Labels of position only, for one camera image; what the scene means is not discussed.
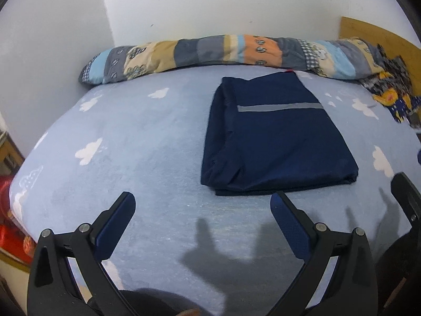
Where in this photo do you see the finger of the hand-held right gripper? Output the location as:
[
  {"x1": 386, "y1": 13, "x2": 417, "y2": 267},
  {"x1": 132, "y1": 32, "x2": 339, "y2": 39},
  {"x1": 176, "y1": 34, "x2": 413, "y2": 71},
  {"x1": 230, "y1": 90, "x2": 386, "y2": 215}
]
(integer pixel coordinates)
[{"x1": 390, "y1": 172, "x2": 421, "y2": 226}]

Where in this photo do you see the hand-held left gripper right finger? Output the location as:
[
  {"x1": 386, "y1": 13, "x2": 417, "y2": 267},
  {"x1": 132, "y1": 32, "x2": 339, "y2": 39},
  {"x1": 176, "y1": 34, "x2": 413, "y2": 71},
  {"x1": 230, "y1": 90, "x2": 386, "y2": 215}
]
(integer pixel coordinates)
[{"x1": 266, "y1": 191, "x2": 377, "y2": 316}]

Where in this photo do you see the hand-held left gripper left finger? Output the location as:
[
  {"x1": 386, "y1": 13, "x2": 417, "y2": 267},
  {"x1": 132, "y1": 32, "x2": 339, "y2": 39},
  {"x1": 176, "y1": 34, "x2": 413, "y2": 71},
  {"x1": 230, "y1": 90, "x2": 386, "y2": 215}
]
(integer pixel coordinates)
[{"x1": 27, "y1": 191, "x2": 139, "y2": 316}]

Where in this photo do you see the navy blue jacket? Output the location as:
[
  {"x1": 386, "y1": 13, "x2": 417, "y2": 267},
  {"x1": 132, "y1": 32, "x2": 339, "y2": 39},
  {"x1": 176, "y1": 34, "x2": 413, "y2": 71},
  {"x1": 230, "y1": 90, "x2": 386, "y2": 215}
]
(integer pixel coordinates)
[{"x1": 200, "y1": 71, "x2": 359, "y2": 196}]

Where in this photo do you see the light blue cloud bed sheet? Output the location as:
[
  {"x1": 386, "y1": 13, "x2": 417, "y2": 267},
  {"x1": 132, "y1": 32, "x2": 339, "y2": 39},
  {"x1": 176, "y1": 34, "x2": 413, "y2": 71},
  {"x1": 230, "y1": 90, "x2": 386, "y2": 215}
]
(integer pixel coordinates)
[{"x1": 9, "y1": 64, "x2": 421, "y2": 316}]

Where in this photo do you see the person's right leg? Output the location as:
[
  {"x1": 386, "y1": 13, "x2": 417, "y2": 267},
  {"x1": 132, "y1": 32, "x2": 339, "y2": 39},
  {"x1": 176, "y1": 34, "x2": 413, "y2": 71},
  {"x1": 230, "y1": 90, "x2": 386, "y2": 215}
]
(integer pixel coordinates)
[{"x1": 376, "y1": 229, "x2": 421, "y2": 316}]

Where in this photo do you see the red glossy bag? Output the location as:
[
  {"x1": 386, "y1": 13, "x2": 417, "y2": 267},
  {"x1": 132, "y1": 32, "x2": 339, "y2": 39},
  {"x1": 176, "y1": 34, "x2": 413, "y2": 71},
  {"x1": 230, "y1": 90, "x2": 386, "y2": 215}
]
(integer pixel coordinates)
[
  {"x1": 0, "y1": 223, "x2": 37, "y2": 264},
  {"x1": 0, "y1": 175, "x2": 15, "y2": 219}
]

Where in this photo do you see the cartoon print cloth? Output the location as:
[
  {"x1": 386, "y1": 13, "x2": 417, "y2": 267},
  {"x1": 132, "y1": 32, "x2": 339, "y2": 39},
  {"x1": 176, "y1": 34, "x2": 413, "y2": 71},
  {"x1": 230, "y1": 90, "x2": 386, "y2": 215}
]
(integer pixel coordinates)
[{"x1": 358, "y1": 43, "x2": 421, "y2": 129}]

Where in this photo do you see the wooden cabinet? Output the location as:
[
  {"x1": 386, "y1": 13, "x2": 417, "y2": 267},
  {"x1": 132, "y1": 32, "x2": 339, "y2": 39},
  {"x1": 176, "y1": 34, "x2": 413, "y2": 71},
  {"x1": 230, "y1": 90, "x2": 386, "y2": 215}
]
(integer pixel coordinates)
[{"x1": 0, "y1": 131, "x2": 26, "y2": 176}]

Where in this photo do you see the wooden headboard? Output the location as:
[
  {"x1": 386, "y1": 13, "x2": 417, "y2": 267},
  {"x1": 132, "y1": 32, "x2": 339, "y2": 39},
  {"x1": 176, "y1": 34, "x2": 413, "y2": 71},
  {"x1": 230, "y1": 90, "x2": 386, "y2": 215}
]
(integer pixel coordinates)
[{"x1": 339, "y1": 16, "x2": 421, "y2": 60}]

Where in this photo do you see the rolled patchwork quilt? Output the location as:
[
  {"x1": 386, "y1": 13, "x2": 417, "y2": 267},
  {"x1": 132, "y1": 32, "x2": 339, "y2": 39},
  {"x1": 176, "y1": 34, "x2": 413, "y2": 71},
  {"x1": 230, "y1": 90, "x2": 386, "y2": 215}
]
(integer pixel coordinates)
[{"x1": 78, "y1": 34, "x2": 385, "y2": 84}]

